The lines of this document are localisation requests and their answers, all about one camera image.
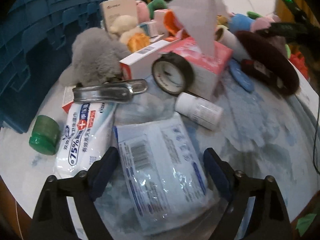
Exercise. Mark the pig plush blue shirt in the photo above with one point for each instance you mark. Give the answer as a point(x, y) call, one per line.
point(240, 22)

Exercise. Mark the white paper cup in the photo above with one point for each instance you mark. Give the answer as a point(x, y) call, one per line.
point(230, 42)

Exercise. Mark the white cardboard box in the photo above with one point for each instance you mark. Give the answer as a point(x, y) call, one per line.
point(120, 10)

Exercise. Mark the yellow orange plush toy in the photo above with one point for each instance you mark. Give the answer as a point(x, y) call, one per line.
point(137, 42)

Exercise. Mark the white blue wet wipes pack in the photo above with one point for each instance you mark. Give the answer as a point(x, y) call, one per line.
point(82, 130)

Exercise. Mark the light blue oval toy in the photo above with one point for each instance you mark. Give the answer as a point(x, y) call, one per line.
point(242, 77)

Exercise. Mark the small pink pig plush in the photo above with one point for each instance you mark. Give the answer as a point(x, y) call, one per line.
point(142, 11)

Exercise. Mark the white pill bottle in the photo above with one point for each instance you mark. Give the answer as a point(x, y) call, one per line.
point(200, 110)

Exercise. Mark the metal clip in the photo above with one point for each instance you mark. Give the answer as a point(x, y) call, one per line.
point(100, 93)

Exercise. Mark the pink tissue box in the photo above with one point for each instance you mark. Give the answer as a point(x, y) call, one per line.
point(207, 60)

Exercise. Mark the small teal white box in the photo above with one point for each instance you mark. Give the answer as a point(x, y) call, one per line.
point(148, 28)

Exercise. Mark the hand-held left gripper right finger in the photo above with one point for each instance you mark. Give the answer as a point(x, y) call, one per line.
point(217, 172)

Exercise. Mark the green bottle cap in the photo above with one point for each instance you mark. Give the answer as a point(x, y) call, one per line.
point(46, 135)

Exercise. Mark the green plush toy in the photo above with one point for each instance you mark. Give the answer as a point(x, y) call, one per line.
point(157, 5)

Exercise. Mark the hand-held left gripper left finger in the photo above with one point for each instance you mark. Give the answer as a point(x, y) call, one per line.
point(105, 170)

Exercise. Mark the cream teddy bear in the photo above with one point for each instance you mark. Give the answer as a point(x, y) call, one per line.
point(122, 25)

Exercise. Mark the grey plush toy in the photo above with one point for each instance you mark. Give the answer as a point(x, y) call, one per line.
point(95, 55)

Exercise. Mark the black tape roll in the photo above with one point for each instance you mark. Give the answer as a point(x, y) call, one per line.
point(185, 66)

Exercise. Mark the blue plastic crate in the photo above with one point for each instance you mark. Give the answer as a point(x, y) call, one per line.
point(37, 42)

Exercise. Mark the clear face mask pack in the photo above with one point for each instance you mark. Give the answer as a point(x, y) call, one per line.
point(160, 167)

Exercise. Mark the small red white box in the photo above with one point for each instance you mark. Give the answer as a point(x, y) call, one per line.
point(67, 102)

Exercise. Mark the green paper scrap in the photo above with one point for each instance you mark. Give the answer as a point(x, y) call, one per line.
point(306, 223)

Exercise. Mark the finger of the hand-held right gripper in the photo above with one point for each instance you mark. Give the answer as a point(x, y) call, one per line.
point(277, 28)

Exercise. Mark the long white red carton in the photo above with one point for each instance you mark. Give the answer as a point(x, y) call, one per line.
point(140, 60)

